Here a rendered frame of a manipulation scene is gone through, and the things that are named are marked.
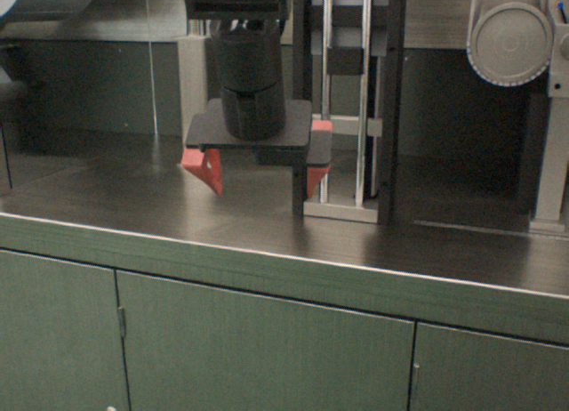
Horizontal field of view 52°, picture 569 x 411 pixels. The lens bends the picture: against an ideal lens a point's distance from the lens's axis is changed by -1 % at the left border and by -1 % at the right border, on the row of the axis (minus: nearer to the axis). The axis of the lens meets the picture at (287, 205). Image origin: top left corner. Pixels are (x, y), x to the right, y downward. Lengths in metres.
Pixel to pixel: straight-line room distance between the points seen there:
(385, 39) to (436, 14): 0.43
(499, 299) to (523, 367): 0.12
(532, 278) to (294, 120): 0.40
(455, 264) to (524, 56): 0.36
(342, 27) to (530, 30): 0.29
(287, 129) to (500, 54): 0.52
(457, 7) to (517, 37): 0.35
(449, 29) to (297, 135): 0.83
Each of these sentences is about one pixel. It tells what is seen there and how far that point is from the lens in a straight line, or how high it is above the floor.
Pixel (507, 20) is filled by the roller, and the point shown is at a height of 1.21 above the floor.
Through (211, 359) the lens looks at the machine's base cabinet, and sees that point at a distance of 0.99.
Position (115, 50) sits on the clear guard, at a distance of 1.44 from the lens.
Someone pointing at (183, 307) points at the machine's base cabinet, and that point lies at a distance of 0.97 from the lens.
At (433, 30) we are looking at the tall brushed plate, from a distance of 1.33.
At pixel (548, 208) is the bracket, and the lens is 1.00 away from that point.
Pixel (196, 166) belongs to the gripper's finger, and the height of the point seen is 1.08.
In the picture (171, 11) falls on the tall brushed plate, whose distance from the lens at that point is 1.53.
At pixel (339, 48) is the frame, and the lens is 0.89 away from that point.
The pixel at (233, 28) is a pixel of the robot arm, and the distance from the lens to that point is 0.48.
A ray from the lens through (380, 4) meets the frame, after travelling 0.91.
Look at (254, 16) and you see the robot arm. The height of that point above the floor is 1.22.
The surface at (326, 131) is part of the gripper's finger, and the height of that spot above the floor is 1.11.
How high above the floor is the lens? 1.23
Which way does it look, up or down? 19 degrees down
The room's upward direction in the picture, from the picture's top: straight up
